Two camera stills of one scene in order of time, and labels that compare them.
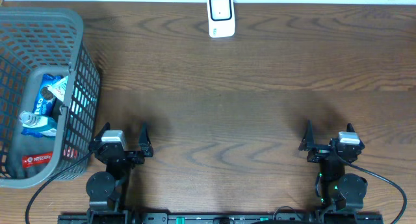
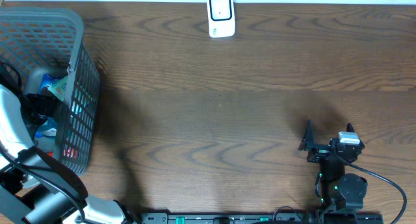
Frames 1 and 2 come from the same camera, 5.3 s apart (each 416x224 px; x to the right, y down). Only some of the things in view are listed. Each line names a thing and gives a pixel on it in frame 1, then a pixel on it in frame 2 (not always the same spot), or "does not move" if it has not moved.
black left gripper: x=144 y=147 to x=34 y=102
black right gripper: x=320 y=151 does not move
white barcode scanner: x=221 y=14 does not move
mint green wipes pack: x=59 y=88 does not move
